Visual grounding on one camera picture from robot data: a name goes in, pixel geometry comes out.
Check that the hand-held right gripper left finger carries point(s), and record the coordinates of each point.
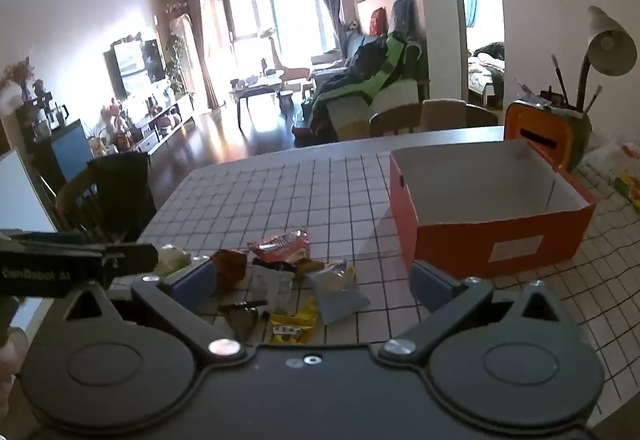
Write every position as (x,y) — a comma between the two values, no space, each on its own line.
(197,277)

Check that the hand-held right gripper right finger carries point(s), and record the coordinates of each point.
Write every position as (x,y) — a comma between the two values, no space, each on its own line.
(430,281)

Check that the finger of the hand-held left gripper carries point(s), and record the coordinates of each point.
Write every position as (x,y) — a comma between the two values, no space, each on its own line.
(132,260)

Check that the brown foil snack packet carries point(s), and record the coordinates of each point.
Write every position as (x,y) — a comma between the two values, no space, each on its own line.
(229,270)

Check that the orange cardboard box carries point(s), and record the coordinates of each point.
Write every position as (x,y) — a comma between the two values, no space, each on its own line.
(450,240)

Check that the yellow cartoon snack packet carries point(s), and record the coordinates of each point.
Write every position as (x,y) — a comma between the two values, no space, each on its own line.
(297,320)

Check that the pale green snack packet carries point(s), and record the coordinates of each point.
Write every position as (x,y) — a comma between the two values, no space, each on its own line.
(172,260)

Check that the black garment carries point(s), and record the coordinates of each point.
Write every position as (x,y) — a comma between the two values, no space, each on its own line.
(122,195)

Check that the white snack packet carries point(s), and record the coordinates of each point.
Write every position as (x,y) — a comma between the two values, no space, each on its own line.
(270,285)

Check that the dark wooden chair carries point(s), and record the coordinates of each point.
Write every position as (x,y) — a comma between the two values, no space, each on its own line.
(72,200)

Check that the white refrigerator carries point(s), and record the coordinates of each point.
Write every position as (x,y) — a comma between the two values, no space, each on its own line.
(22,190)

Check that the red snack packet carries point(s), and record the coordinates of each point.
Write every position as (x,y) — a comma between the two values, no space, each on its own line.
(280,247)

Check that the grey-blue clear snack packet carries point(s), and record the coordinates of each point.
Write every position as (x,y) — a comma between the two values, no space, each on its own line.
(340,300)

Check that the small orange snack packet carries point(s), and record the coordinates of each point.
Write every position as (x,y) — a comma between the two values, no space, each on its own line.
(307,267)

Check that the blue front cabinet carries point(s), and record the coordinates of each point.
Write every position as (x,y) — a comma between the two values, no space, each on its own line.
(70,150)

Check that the orange flower bouquet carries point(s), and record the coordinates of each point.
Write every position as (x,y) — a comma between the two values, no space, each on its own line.
(115,120)

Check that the white television cabinet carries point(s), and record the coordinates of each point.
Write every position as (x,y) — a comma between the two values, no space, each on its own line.
(165,120)

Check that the black coffee maker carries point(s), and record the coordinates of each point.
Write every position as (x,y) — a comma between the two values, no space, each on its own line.
(40,113)

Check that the wooden dining chair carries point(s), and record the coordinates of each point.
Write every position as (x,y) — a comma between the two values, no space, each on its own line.
(395,120)

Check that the beige cloth on chair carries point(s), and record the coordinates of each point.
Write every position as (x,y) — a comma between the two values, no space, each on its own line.
(442,115)

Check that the orange and green pen holder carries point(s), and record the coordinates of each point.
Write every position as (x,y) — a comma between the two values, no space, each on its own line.
(537,130)

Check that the sofa with pale cover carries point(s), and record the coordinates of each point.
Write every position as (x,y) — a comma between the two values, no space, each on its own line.
(395,95)

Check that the dark coffee table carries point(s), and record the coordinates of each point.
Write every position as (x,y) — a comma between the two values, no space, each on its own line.
(255,90)

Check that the red flowers in vase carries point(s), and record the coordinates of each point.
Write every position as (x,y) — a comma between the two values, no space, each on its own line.
(17,75)

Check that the small round stool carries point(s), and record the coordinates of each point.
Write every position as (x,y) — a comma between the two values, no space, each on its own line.
(286,99)

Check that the tall green houseplant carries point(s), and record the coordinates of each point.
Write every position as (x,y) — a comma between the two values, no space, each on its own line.
(176,60)

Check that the paint-stained white cloth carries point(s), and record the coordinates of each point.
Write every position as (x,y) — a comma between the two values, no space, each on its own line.
(612,165)

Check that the bed with bedding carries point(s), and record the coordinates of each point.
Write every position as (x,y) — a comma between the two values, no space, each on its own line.
(487,70)

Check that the green and black jacket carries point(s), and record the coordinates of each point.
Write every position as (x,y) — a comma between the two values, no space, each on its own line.
(370,70)

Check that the brown curtain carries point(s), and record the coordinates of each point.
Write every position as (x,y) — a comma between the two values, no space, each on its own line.
(200,45)

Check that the wooden giraffe figure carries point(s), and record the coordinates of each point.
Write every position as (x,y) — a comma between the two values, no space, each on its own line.
(277,58)

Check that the long dark paintbrush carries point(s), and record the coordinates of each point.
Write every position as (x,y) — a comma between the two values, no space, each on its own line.
(560,78)

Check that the red cushion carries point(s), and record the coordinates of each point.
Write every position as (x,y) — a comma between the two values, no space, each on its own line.
(377,23)

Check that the dark cushion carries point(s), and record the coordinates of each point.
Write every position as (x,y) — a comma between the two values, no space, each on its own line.
(402,18)

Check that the grey desk lamp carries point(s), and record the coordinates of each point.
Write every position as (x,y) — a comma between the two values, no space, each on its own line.
(607,45)

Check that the grey curtain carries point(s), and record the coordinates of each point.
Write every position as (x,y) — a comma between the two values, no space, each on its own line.
(327,0)

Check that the wall television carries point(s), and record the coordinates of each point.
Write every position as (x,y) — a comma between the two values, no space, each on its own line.
(135,65)

